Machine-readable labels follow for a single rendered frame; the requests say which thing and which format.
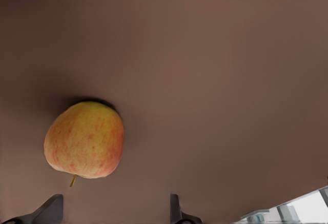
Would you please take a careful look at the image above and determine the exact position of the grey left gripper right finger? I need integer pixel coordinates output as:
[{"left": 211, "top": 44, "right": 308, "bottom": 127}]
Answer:
[{"left": 170, "top": 193, "right": 203, "bottom": 224}]

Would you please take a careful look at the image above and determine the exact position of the red and yellow apple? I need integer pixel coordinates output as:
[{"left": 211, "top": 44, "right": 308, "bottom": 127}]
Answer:
[{"left": 43, "top": 101, "right": 126, "bottom": 188}]

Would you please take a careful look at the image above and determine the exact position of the silver frame post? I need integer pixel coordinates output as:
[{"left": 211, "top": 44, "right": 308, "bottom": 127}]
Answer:
[{"left": 239, "top": 186, "right": 328, "bottom": 224}]

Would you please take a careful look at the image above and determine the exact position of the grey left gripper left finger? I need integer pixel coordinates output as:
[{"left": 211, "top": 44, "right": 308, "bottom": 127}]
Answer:
[{"left": 1, "top": 193, "right": 64, "bottom": 224}]

